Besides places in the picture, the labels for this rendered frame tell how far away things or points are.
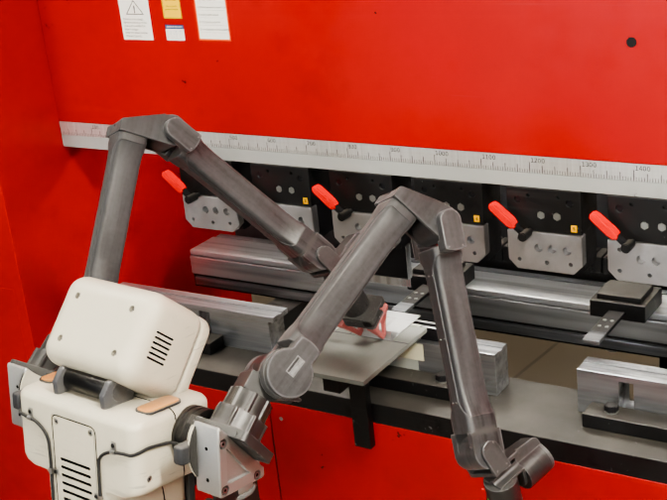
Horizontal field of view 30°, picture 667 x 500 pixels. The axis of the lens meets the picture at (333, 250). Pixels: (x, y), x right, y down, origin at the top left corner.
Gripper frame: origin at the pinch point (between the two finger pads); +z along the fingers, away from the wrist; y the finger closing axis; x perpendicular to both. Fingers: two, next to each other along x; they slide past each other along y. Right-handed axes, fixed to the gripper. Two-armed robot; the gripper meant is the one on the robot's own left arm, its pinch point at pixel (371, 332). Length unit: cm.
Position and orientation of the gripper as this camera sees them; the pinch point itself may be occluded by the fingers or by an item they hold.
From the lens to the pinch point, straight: 257.9
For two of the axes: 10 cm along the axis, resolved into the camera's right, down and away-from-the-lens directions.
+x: -4.0, 7.7, -5.0
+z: 3.7, 6.3, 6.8
